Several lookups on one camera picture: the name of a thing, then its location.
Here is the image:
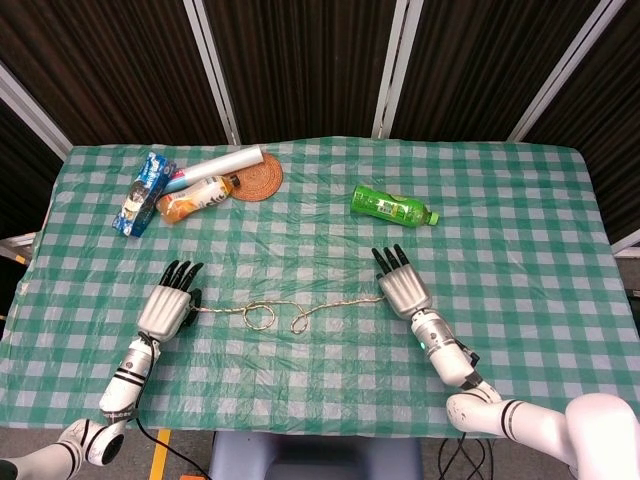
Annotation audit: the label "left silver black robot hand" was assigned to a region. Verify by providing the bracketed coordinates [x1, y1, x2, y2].
[135, 259, 205, 342]

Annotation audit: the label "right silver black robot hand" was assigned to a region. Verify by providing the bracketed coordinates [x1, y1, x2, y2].
[370, 243, 434, 320]

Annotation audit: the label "beige braided rope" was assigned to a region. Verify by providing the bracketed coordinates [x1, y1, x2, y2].
[197, 294, 386, 335]

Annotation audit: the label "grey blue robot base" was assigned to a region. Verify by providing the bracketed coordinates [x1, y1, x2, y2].
[207, 430, 424, 480]

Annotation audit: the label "green plastic drink bottle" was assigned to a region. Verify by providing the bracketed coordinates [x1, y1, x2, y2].
[349, 183, 441, 227]

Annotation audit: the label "orange juice bottle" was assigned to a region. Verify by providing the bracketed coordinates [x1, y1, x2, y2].
[155, 173, 242, 226]

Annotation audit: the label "blue cardboard box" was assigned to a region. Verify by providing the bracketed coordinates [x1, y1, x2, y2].
[112, 151, 179, 239]

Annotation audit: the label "green white checked tablecloth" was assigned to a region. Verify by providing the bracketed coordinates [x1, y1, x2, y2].
[0, 135, 640, 439]

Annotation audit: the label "yellow floor tape line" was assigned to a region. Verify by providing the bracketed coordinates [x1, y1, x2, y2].
[148, 428, 173, 480]

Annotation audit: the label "round woven brown coaster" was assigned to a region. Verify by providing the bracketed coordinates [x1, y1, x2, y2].
[230, 152, 285, 202]

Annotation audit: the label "white rolled paper tube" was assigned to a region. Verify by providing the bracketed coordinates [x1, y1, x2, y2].
[164, 144, 265, 194]

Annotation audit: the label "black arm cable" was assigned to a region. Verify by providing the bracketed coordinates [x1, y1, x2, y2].
[133, 413, 202, 476]

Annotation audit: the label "black floor cables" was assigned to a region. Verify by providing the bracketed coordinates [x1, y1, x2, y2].
[437, 432, 494, 480]

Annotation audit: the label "white partition frame post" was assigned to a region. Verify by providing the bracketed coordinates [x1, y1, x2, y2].
[0, 63, 75, 161]
[506, 0, 630, 144]
[182, 0, 242, 146]
[371, 0, 426, 141]
[611, 233, 640, 259]

